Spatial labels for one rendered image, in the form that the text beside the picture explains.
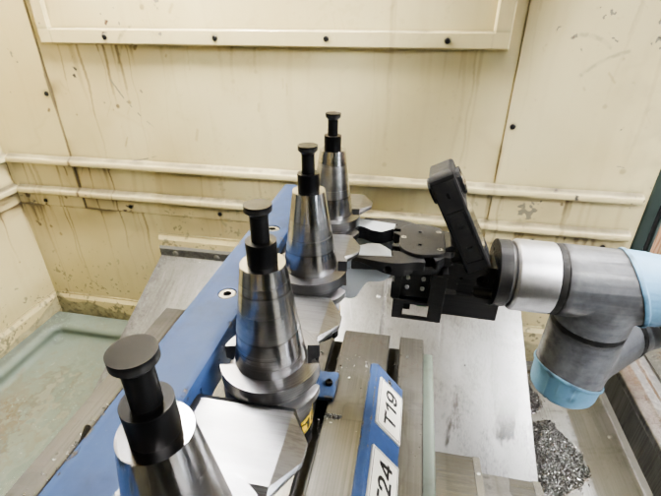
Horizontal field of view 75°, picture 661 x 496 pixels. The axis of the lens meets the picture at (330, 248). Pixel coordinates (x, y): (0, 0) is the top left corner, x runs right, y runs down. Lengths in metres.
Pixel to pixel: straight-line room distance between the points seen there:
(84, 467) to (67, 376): 1.10
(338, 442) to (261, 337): 0.41
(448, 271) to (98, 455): 0.33
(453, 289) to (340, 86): 0.54
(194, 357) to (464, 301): 0.30
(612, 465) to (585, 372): 0.51
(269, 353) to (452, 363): 0.73
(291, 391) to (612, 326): 0.34
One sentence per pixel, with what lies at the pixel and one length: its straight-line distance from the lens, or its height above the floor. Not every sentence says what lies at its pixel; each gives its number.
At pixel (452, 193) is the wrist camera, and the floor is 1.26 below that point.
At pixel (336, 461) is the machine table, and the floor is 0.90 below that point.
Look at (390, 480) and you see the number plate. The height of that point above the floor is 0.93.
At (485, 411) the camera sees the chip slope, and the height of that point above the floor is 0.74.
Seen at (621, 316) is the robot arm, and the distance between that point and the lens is 0.50.
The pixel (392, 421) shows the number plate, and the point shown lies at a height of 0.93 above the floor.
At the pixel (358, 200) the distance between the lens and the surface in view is 0.51.
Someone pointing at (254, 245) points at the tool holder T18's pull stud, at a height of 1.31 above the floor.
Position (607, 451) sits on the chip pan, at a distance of 1.06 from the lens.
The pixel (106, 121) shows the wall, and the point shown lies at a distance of 1.14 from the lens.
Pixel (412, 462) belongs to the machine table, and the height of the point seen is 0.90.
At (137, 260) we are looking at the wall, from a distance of 1.28.
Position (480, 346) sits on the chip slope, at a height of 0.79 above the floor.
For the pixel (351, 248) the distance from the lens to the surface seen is 0.41.
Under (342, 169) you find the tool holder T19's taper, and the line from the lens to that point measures 0.43.
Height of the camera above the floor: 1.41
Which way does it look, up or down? 29 degrees down
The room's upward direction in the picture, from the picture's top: straight up
